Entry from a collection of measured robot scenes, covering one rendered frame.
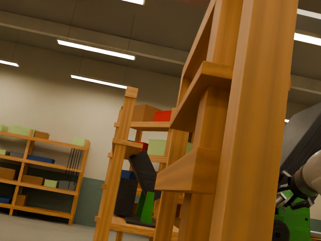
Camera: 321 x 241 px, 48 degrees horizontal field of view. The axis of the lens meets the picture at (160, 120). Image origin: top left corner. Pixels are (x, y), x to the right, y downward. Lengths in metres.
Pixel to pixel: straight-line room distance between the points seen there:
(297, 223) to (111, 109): 9.34
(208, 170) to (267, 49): 0.26
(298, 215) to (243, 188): 0.75
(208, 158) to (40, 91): 10.13
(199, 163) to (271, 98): 0.19
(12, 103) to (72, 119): 1.71
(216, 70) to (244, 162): 0.40
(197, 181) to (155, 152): 4.13
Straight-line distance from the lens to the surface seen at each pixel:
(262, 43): 0.73
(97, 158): 10.29
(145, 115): 5.25
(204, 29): 1.55
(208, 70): 1.00
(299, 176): 1.10
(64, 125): 10.48
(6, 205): 9.97
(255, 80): 0.70
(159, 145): 4.84
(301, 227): 1.39
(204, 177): 0.74
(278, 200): 1.34
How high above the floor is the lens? 1.17
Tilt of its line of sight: 11 degrees up
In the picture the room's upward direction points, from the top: 10 degrees clockwise
